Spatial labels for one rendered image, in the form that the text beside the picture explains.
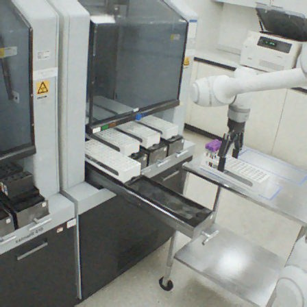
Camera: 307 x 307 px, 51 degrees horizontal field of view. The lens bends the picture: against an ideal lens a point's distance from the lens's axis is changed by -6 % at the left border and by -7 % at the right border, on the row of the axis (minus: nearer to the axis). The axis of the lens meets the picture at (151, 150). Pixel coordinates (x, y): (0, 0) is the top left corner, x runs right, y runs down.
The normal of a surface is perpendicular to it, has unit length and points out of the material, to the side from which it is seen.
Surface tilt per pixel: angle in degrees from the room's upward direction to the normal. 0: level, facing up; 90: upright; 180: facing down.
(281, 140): 90
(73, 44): 90
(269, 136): 90
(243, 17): 90
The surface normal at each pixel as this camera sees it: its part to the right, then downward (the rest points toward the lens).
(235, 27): -0.64, 0.29
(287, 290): -0.88, 0.25
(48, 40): 0.76, 0.36
